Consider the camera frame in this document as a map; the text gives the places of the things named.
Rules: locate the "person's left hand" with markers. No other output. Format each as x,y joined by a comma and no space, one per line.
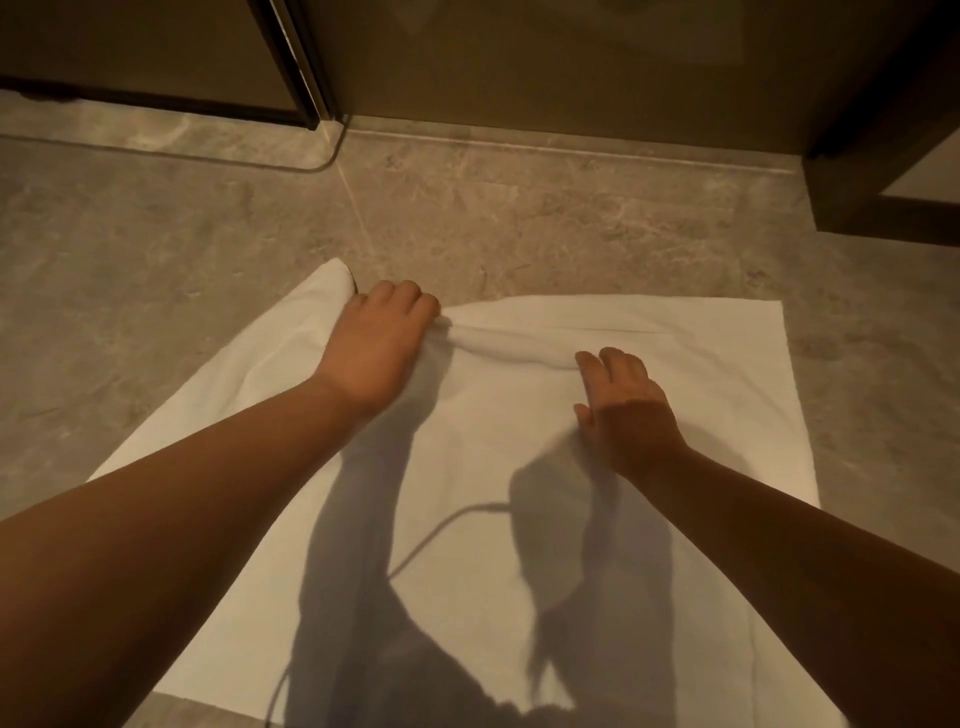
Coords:
375,345

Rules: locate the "person's left forearm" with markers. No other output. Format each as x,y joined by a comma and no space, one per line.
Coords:
165,540

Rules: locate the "person's right hand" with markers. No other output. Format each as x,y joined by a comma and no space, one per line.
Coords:
630,420

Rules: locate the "small white towel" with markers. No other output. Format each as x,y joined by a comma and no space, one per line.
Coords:
510,420

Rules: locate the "bronze glass shower door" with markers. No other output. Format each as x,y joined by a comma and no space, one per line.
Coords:
562,60
135,45

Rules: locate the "person's right forearm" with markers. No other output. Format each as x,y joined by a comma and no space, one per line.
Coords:
810,577

